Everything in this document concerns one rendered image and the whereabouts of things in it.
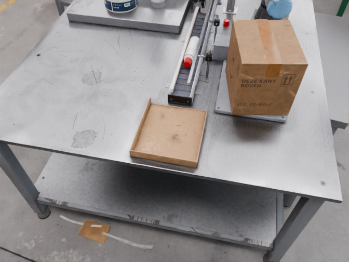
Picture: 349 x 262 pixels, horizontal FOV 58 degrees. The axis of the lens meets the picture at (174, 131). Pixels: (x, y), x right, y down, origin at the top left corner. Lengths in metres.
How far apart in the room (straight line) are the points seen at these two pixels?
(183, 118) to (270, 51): 0.44
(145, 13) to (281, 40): 0.90
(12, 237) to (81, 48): 1.18
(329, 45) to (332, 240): 1.12
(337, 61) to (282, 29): 0.52
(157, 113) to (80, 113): 0.34
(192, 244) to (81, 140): 0.97
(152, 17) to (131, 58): 0.33
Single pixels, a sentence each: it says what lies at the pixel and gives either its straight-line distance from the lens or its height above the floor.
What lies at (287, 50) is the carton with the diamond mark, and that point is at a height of 1.12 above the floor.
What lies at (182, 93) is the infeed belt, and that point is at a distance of 1.39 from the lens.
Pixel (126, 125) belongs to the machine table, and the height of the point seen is 0.83.
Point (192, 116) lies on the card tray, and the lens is 1.35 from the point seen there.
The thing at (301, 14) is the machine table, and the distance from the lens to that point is 2.17.
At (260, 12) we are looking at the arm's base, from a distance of 1.90.
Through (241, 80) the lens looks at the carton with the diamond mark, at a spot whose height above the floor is 1.04.
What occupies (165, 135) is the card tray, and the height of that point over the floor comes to 0.83.
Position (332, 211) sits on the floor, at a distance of 2.25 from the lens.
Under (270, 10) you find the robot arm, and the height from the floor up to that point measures 1.04.
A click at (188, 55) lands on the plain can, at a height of 0.93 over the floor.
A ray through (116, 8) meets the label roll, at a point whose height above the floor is 0.91.
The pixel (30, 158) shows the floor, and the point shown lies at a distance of 2.46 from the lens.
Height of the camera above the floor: 1.82
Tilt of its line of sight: 50 degrees down
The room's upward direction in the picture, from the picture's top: straight up
